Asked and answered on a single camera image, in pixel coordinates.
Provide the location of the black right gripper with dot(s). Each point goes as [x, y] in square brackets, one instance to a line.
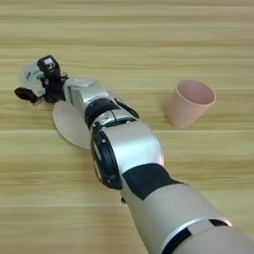
[54, 87]

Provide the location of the round beige plate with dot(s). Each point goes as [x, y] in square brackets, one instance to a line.
[71, 122]

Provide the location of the pink plastic cup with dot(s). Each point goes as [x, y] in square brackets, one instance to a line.
[191, 102]

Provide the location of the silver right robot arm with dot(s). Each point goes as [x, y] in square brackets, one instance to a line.
[149, 165]

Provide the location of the clear tape roll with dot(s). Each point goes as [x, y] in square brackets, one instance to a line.
[32, 77]

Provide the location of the small black box white label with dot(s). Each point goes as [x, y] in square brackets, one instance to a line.
[49, 65]

